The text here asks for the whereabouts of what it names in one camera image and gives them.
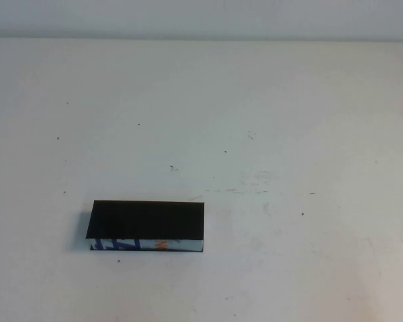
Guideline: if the black printed glasses case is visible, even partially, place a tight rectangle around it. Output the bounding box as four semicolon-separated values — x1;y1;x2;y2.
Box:
85;200;206;252

